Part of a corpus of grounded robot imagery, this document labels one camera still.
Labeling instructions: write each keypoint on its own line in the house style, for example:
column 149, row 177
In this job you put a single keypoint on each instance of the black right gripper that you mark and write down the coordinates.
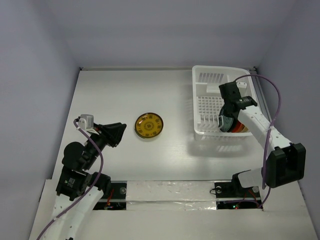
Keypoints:
column 225, row 116

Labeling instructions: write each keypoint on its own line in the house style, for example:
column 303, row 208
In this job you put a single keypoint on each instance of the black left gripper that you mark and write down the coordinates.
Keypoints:
column 111, row 132

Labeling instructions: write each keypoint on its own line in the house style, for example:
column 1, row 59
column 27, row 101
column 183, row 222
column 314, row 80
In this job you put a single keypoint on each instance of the blue white patterned plate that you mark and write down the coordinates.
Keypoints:
column 226, row 122

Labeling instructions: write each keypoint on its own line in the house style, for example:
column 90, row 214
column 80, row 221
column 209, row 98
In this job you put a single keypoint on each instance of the orange plate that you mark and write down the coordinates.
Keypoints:
column 238, row 127

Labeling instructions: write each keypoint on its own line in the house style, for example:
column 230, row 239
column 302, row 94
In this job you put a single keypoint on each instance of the yellow patterned plate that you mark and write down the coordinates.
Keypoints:
column 148, row 125

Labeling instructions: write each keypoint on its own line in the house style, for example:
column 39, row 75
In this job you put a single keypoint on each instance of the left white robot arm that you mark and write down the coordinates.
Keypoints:
column 81, row 183

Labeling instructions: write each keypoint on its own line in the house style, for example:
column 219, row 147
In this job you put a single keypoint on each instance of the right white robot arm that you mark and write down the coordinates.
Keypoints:
column 283, row 160

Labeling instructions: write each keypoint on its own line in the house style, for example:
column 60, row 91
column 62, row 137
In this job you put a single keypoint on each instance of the white plastic dish rack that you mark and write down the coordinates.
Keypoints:
column 207, row 100

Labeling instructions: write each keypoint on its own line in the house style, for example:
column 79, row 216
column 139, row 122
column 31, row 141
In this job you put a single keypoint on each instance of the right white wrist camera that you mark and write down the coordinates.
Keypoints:
column 242, row 85

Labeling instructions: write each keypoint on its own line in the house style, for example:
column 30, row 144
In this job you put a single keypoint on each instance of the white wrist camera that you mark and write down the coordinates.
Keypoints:
column 242, row 85
column 86, row 122

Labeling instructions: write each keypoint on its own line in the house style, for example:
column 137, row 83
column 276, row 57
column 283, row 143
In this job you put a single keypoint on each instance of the aluminium rail at right edge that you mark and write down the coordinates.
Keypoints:
column 261, row 98

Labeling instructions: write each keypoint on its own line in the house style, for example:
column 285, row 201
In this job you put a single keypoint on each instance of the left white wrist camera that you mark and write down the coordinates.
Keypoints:
column 86, row 122

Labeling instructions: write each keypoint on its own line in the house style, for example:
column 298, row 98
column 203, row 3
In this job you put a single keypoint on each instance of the white foil covered base rail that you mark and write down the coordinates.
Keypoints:
column 170, row 196

